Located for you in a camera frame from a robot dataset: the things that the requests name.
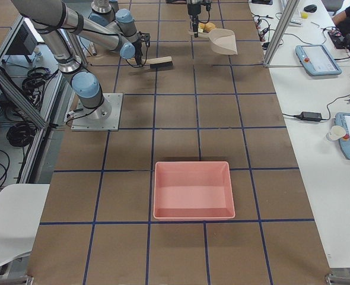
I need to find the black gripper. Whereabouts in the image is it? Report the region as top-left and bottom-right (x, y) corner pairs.
(134, 31), (150, 67)
(190, 14), (199, 37)

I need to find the white plastic dustpan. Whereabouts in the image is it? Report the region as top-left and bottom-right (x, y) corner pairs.
(198, 28), (238, 55)

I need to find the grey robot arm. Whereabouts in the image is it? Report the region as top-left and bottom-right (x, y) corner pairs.
(186, 0), (212, 37)
(12, 1), (150, 113)

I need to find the pink plastic bin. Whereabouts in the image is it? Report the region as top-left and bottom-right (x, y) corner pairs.
(153, 161), (236, 221)

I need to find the orange bread piece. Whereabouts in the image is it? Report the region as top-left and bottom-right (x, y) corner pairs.
(198, 23), (205, 32)

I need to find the brown potato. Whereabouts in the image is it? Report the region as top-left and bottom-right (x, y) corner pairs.
(203, 22), (216, 33)

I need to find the black power adapter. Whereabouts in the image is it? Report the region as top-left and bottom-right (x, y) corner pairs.
(299, 111), (323, 122)

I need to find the paper cup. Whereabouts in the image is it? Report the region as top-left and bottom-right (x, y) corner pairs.
(326, 125), (346, 141)

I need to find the white chair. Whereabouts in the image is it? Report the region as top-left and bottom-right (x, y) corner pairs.
(0, 183), (50, 267)

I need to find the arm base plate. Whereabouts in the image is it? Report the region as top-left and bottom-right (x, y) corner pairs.
(71, 93), (123, 131)

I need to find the aluminium frame post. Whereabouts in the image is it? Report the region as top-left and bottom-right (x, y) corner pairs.
(263, 0), (299, 68)

